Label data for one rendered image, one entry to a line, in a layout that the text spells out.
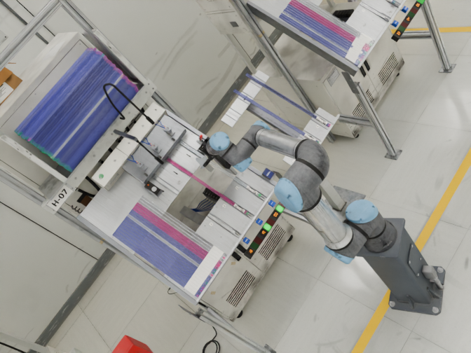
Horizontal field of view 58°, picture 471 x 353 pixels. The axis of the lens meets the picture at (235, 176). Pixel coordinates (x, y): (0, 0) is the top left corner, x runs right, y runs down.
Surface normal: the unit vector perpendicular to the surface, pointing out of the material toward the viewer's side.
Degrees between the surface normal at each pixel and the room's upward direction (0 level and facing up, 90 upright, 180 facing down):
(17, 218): 90
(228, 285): 87
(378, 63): 90
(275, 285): 0
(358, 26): 44
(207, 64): 90
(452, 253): 0
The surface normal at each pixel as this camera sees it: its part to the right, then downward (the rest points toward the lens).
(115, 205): 0.00, -0.25
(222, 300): 0.61, 0.23
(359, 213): -0.46, -0.66
